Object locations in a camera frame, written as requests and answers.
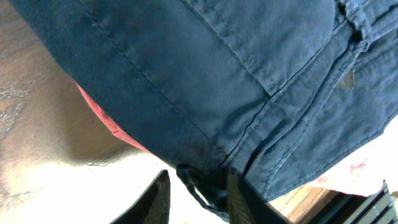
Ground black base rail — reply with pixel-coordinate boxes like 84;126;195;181
298;182;397;224

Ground navy blue shorts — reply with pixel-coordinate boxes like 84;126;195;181
12;0;397;221

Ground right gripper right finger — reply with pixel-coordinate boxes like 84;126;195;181
227;169;290;224

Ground red black garment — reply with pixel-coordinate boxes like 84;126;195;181
76;83;150;153

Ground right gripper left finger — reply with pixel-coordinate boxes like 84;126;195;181
111;170;170;224

